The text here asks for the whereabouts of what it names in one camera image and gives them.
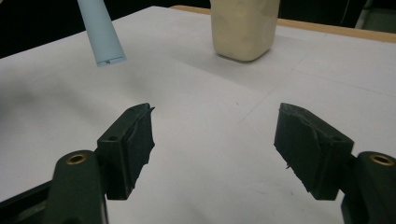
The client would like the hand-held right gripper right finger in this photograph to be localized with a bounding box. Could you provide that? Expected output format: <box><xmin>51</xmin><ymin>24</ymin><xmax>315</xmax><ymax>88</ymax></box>
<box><xmin>273</xmin><ymin>102</ymin><xmax>355</xmax><ymax>202</ymax></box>

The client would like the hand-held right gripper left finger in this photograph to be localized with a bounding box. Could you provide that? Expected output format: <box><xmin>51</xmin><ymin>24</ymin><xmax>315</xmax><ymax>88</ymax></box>
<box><xmin>96</xmin><ymin>103</ymin><xmax>156</xmax><ymax>201</ymax></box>

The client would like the cream plastic container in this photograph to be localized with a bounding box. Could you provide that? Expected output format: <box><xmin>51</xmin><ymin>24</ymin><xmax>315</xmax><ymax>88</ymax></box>
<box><xmin>209</xmin><ymin>0</ymin><xmax>281</xmax><ymax>63</ymax></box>

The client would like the light blue hairbrush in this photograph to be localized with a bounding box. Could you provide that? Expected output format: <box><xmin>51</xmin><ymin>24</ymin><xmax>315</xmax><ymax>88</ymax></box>
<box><xmin>77</xmin><ymin>0</ymin><xmax>128</xmax><ymax>68</ymax></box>

